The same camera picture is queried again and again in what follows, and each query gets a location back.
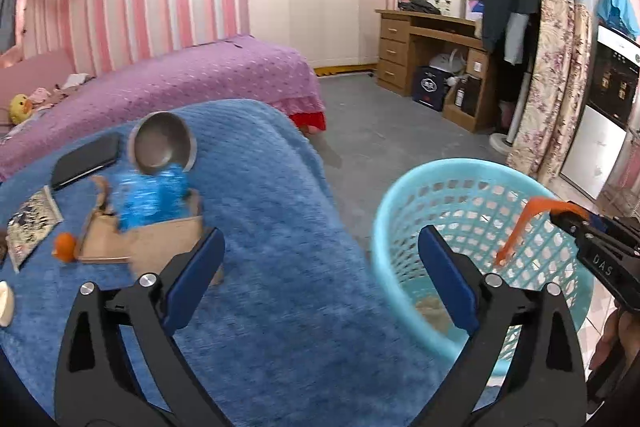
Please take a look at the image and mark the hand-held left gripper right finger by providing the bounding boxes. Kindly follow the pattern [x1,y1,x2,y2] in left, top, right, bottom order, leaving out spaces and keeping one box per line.
[410,224,588,427]

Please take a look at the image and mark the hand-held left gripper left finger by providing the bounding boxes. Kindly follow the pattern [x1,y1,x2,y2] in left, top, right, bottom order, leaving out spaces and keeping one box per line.
[54,227,236,427]

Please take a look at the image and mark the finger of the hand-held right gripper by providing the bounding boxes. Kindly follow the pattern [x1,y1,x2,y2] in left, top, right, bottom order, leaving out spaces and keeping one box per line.
[549,203,608,235]

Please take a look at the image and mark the orange peel strip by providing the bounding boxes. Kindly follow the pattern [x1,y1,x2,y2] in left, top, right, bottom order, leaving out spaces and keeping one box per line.
[494,196,576,269]

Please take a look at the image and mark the light blue plastic basket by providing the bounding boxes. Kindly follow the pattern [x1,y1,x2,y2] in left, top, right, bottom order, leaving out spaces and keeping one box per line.
[371,158,596,379]

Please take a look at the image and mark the blue plastic bottle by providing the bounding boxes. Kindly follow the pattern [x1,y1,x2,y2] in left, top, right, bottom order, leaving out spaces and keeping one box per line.
[111,164,194,231]

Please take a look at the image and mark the person's right hand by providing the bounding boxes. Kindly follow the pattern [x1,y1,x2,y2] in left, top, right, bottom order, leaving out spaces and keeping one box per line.
[589,307,640,370]

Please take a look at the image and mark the brown cardboard box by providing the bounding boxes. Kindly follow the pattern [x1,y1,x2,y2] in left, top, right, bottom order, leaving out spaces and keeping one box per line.
[75,175,226,288]

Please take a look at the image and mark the white floor fan stand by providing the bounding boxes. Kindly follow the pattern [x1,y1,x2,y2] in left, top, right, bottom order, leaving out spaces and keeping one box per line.
[489,17,532,154]

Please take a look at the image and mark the blue fleece blanket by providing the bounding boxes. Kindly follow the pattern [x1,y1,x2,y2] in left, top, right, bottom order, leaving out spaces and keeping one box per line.
[0,99,453,427]

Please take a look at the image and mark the pink steel-lined mug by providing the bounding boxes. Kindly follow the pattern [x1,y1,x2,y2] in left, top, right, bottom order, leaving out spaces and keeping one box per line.
[127,111,199,176]

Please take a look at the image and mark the floral curtain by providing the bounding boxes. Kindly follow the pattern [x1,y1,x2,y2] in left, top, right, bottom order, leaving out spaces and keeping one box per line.
[505,0,594,188]

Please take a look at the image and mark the black box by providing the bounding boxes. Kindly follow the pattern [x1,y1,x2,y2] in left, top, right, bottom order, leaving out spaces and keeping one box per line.
[457,76,484,118]

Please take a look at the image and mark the black phone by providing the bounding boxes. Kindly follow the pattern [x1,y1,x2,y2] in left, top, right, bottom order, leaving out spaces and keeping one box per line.
[50,132,123,192]

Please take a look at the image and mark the silver snack packet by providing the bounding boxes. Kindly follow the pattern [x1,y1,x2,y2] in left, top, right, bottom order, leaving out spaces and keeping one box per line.
[6,185,65,273]

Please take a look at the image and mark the dark blue printed box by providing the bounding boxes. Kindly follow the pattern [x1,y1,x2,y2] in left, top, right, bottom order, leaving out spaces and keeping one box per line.
[411,66,451,112]

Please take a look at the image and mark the small white fan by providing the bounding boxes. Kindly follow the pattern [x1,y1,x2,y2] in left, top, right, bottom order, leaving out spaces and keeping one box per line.
[430,49,469,80]

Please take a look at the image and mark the white round object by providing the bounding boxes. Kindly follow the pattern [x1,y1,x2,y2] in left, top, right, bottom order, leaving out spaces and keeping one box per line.
[0,282,16,328]

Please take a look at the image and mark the bed with purple cover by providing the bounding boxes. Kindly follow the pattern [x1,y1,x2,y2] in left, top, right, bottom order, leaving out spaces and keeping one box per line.
[0,34,327,182]

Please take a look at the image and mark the light blue cloth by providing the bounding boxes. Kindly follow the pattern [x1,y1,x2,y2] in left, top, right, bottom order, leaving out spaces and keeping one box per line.
[596,0,640,40]

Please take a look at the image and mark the wooden desk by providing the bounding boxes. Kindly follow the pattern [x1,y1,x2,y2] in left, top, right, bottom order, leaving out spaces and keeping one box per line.
[375,9,501,134]

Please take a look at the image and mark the pink cloth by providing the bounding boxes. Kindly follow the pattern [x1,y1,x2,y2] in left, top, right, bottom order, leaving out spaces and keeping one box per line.
[27,82,76,108]

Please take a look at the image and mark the white storage box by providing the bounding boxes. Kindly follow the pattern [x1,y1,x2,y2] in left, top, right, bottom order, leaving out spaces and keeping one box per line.
[425,0,467,19]

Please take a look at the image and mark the yellow duck plush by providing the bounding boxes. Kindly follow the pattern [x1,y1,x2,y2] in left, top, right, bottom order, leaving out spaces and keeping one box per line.
[9,93,35,126]

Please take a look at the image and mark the dark clothes pile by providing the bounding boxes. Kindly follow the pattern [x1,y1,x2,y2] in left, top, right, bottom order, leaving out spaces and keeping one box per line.
[407,0,442,16]

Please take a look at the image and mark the pink headboard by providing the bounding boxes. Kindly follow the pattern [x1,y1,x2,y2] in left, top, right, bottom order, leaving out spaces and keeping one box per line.
[0,48,77,128]

